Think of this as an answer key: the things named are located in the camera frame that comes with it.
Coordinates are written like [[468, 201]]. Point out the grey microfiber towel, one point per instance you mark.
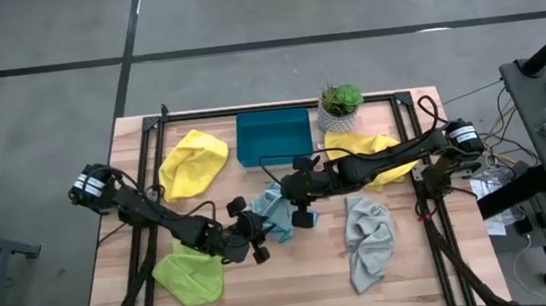
[[368, 234]]

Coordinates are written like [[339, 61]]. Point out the yellow microfiber towel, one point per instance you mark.
[[193, 163], [357, 142]]

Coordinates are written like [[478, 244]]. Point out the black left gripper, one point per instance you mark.
[[245, 231]]

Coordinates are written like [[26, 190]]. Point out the succulent in patterned white pot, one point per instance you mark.
[[337, 119]]

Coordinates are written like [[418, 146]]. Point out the black rectangular bar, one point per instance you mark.
[[512, 190]]

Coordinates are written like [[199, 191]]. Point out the red zip tie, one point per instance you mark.
[[423, 217]]

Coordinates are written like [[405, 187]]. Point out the light blue microfiber towel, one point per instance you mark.
[[273, 208]]

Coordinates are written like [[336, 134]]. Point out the teal plastic bin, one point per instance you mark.
[[271, 138]]

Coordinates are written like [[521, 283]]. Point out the lime green microfiber towel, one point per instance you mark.
[[190, 281]]

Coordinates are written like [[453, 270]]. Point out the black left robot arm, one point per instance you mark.
[[174, 223]]

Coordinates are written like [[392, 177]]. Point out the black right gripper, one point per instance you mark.
[[306, 185]]

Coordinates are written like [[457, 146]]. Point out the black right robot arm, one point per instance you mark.
[[379, 163]]

